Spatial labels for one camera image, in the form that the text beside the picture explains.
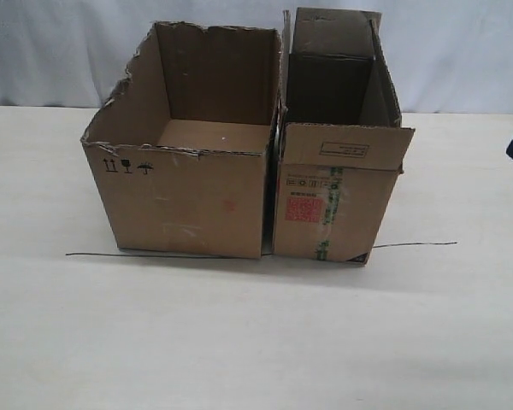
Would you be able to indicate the taped cardboard box with flaps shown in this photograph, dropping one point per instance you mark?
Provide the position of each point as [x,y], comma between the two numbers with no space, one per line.
[341,143]

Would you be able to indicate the torn cardboard box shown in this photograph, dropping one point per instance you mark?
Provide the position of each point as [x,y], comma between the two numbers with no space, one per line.
[180,149]

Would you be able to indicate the black line on table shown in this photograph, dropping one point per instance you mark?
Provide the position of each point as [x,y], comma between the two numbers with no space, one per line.
[217,257]

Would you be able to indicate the white backdrop curtain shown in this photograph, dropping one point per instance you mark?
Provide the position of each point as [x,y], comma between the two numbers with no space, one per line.
[444,56]

